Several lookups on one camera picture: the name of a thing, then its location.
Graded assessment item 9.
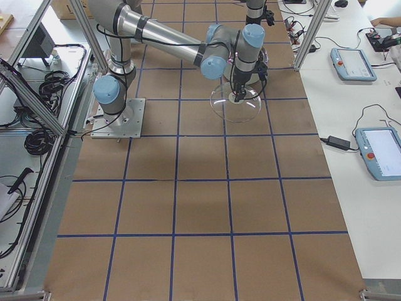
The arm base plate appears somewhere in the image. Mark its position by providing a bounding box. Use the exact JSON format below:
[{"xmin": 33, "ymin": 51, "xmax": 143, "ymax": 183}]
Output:
[{"xmin": 90, "ymin": 98, "xmax": 146, "ymax": 139}]

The brown paper table mat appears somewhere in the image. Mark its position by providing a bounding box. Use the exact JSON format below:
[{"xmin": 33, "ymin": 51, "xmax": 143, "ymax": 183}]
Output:
[{"xmin": 44, "ymin": 1, "xmax": 364, "ymax": 300}]

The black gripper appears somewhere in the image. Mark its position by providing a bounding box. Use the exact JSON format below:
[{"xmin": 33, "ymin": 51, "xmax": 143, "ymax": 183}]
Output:
[{"xmin": 231, "ymin": 61, "xmax": 267, "ymax": 102}]

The aluminium frame post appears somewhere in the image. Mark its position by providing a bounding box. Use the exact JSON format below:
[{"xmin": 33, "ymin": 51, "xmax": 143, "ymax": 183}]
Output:
[{"xmin": 293, "ymin": 0, "xmax": 331, "ymax": 71}]

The glass pot lid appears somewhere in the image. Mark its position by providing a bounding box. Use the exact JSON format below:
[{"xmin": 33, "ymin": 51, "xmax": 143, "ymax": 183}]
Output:
[{"xmin": 210, "ymin": 83, "xmax": 261, "ymax": 123}]

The far teach pendant tablet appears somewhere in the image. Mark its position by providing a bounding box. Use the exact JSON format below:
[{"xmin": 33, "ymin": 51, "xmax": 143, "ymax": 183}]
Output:
[{"xmin": 330, "ymin": 48, "xmax": 377, "ymax": 82}]

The black power adapter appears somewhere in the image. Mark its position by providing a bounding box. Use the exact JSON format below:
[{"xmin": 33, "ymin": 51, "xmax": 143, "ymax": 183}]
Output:
[{"xmin": 326, "ymin": 135, "xmax": 350, "ymax": 151}]

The teach pendant tablet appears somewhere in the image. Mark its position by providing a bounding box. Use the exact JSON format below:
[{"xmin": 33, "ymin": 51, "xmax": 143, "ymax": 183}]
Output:
[
  {"xmin": 355, "ymin": 127, "xmax": 400, "ymax": 181},
  {"xmin": 330, "ymin": 48, "xmax": 377, "ymax": 82}
]

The near teach pendant tablet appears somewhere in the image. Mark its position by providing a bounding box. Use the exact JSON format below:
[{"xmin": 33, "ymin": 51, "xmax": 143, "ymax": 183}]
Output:
[{"xmin": 355, "ymin": 127, "xmax": 400, "ymax": 181}]

